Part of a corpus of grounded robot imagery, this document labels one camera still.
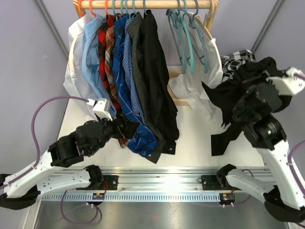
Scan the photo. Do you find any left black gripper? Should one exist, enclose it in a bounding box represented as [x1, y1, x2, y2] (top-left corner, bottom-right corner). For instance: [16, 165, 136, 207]
[88, 113, 140, 156]

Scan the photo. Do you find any black white checked shirt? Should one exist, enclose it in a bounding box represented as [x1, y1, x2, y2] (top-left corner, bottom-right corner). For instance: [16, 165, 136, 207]
[220, 49, 256, 82]

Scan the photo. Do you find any teal plastic hanger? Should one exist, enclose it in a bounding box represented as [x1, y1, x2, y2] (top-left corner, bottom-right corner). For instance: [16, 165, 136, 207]
[177, 0, 195, 73]

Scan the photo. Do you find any grey-blue plastic hanger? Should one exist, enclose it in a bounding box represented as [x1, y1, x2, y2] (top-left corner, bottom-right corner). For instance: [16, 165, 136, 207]
[185, 0, 209, 73]

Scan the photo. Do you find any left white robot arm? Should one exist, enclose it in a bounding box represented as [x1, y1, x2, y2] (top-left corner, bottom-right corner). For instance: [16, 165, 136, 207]
[0, 118, 127, 210]

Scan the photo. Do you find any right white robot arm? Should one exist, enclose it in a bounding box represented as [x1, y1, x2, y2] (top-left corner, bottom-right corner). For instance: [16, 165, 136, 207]
[216, 83, 305, 224]

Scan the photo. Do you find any blue striped shirt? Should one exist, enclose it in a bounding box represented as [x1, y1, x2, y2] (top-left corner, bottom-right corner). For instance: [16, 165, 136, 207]
[112, 15, 157, 156]

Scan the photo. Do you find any dark grey pinstripe shirt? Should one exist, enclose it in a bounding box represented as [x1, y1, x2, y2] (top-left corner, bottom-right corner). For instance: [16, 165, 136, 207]
[127, 13, 165, 164]

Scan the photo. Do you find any blue checked shirt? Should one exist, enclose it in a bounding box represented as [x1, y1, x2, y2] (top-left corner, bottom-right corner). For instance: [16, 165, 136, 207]
[122, 16, 144, 124]

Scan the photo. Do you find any white dress shirt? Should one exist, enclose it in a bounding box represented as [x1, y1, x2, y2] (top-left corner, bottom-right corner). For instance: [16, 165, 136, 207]
[62, 13, 108, 121]

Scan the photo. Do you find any light blue shirt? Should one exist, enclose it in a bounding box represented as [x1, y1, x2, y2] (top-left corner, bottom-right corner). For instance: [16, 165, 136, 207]
[81, 14, 117, 115]

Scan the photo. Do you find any tan red plaid shirt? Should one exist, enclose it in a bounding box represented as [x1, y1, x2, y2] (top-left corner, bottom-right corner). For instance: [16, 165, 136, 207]
[104, 25, 134, 148]

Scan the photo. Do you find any red black plaid shirt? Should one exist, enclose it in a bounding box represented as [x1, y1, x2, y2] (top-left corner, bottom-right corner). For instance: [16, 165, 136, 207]
[97, 15, 121, 111]

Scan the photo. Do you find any white t-shirt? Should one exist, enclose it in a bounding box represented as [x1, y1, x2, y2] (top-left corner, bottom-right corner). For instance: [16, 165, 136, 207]
[168, 11, 224, 120]

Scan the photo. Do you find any orange hanger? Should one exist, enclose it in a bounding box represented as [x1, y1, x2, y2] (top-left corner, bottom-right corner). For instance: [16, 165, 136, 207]
[89, 0, 97, 18]
[77, 0, 86, 18]
[104, 0, 110, 16]

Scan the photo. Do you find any wooden rack base shelf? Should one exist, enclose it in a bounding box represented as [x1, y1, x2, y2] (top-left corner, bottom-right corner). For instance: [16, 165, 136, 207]
[166, 70, 191, 108]

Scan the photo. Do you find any wooden rack left leg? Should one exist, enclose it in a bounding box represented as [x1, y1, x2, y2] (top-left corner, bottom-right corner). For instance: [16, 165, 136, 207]
[73, 0, 86, 18]

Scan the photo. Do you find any wooden rack leg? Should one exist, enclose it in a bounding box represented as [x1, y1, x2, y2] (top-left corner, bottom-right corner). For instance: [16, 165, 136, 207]
[195, 0, 219, 40]
[73, 0, 86, 18]

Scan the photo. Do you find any wooden rack right leg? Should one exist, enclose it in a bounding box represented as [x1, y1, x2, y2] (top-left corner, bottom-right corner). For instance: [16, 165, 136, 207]
[195, 0, 219, 40]

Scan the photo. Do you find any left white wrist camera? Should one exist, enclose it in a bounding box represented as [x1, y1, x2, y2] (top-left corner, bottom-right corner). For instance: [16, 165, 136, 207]
[86, 98, 113, 121]

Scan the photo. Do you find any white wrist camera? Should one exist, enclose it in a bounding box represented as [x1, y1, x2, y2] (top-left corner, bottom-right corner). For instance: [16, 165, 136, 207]
[86, 98, 113, 121]
[266, 67, 305, 96]

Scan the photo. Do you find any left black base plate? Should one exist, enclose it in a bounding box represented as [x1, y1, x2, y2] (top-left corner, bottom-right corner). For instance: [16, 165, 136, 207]
[97, 175, 119, 191]

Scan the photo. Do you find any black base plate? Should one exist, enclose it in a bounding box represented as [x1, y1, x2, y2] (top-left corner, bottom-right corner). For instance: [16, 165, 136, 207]
[201, 175, 232, 190]
[97, 175, 119, 191]

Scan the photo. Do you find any aluminium mounting rail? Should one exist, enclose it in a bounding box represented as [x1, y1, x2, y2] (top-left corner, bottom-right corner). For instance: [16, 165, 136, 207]
[32, 167, 293, 193]

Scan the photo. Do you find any slotted cable duct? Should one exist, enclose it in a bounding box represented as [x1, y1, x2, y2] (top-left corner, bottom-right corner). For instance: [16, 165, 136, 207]
[43, 192, 220, 202]

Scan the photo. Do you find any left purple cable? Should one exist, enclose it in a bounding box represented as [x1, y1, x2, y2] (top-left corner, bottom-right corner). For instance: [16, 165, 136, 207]
[0, 95, 90, 224]

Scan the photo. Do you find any purple cable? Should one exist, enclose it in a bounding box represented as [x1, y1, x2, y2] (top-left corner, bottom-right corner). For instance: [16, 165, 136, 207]
[0, 95, 90, 224]
[240, 73, 305, 208]

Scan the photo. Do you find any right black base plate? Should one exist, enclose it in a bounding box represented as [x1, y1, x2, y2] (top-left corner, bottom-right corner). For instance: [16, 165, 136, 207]
[201, 175, 232, 190]

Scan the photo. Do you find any wooden clothes rail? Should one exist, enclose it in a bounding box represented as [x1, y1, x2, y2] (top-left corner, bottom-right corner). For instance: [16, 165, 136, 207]
[81, 0, 210, 10]

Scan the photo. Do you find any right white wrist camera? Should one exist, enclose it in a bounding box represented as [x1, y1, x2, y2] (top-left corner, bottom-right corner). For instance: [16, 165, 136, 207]
[266, 67, 305, 96]

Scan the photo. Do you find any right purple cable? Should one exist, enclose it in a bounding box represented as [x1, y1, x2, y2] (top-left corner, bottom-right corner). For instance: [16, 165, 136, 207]
[240, 73, 305, 208]

